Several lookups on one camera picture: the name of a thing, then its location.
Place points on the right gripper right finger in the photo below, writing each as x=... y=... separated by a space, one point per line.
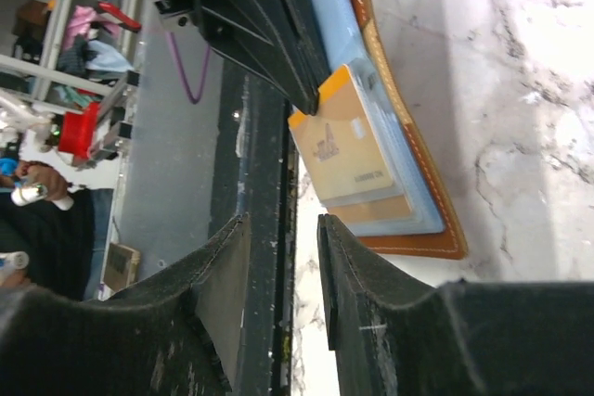
x=395 y=335

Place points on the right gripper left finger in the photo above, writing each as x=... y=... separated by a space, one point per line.
x=175 y=333

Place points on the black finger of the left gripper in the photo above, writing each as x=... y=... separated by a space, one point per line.
x=276 y=40

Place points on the brown leather card holder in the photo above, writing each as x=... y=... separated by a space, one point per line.
x=350 y=37

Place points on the gold credit card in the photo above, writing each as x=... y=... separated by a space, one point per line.
x=392 y=208
x=339 y=148

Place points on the person in black shirt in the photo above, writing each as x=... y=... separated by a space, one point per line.
x=64 y=235

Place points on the red plastic container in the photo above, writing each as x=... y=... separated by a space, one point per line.
x=77 y=131

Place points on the metal shelving frame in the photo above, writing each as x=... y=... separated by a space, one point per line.
x=69 y=52

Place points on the black mounting rail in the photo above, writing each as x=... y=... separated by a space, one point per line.
x=251 y=176

